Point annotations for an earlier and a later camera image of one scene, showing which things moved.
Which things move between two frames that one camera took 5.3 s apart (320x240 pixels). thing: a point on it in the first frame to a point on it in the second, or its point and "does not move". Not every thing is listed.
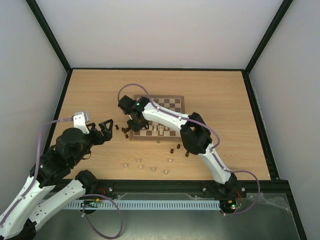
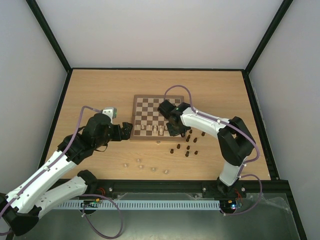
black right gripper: x=136 y=125 to x=173 y=128
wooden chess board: x=158 y=131 does not move
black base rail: x=277 y=186 does not move
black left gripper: x=108 y=135 to x=127 y=132
